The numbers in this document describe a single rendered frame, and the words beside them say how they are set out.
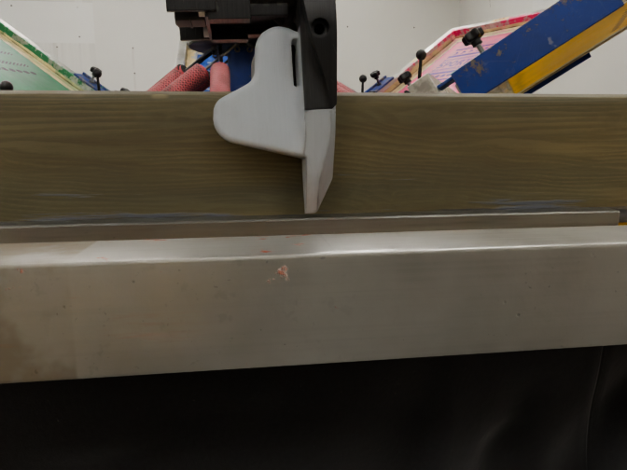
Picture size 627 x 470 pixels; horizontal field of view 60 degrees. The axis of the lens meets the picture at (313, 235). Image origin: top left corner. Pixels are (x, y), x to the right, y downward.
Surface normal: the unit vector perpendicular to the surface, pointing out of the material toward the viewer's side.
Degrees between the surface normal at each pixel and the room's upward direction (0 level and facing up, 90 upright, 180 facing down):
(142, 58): 90
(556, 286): 90
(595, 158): 93
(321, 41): 100
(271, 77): 83
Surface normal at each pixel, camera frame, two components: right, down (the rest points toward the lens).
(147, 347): 0.15, 0.16
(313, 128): 0.15, 0.38
